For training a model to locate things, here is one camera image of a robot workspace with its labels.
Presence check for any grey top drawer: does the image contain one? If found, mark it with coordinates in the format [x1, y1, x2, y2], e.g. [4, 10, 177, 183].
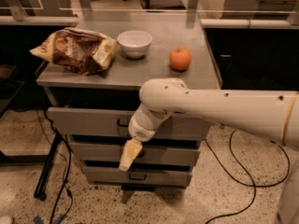
[47, 107, 210, 140]

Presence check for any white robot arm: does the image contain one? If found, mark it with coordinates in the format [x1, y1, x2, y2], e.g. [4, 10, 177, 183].
[124, 78, 299, 224]

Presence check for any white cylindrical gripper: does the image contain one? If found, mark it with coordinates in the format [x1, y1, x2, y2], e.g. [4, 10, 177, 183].
[119, 105, 172, 172]

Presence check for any black floor cable right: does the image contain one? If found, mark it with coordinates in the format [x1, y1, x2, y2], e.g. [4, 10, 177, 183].
[205, 129, 291, 224]

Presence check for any orange fruit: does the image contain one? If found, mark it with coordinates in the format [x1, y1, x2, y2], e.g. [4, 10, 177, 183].
[169, 47, 192, 71]

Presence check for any white ceramic bowl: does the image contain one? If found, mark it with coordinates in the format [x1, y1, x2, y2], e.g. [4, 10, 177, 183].
[117, 30, 152, 59]

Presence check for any black floor cable left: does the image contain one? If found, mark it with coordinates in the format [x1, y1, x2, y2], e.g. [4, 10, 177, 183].
[35, 109, 73, 224]

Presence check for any grey metal drawer cabinet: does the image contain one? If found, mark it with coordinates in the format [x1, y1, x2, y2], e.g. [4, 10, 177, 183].
[36, 10, 222, 192]

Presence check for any black stand leg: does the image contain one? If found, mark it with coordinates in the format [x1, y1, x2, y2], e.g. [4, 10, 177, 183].
[34, 132, 62, 201]

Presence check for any brown yellow chip bag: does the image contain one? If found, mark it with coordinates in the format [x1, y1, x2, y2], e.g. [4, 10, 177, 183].
[30, 27, 118, 76]

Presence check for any white rail pipe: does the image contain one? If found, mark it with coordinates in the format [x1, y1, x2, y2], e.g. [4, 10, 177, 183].
[201, 19, 299, 30]

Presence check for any grey bottom drawer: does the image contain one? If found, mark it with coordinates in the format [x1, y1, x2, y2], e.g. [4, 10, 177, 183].
[82, 161, 192, 187]

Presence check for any black floor cable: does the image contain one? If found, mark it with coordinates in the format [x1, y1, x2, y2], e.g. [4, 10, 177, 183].
[205, 129, 291, 224]
[35, 109, 73, 224]

